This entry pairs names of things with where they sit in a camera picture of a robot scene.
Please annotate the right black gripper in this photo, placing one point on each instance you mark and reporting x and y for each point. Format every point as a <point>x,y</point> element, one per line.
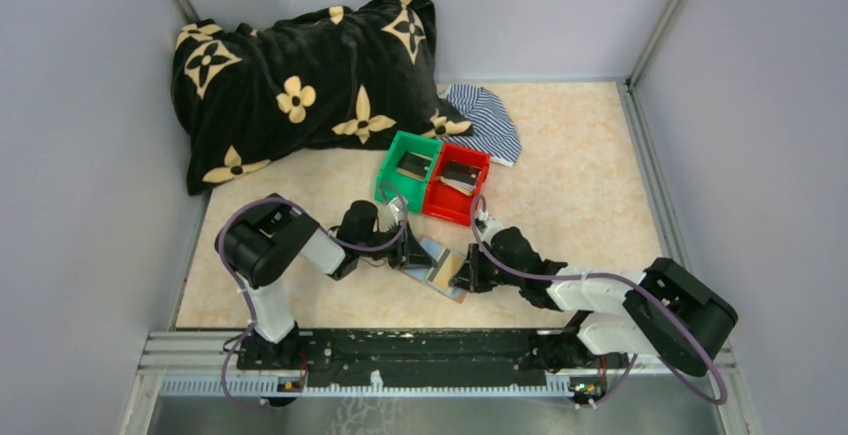
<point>466,278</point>

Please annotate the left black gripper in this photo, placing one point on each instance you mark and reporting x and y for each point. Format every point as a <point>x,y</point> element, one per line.
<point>410,252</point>

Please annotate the pink leather card holder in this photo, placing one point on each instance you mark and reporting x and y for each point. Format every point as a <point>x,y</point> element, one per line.
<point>418,273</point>

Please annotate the black VIP card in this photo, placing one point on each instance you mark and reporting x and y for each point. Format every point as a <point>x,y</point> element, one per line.
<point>414,165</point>

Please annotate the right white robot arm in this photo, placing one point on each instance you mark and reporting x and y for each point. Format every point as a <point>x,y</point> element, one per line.
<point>662,310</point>

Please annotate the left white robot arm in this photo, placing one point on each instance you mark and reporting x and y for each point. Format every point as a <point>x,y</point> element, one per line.
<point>262,239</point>

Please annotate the silver VIP card stack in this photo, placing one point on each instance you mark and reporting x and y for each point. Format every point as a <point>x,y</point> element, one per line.
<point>465,189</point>

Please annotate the red plastic bin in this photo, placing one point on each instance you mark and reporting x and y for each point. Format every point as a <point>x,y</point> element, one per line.
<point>445,203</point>

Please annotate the green plastic bin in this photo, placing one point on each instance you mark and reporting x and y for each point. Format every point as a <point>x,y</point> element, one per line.
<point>389,183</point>

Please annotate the blue striped cloth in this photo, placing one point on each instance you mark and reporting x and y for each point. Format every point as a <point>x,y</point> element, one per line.
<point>493,130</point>

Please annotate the black floral blanket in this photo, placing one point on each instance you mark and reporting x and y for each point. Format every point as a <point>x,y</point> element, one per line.
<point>332,78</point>

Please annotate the white toothed cable rail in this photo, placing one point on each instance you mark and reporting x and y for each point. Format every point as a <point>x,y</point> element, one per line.
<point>269,386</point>

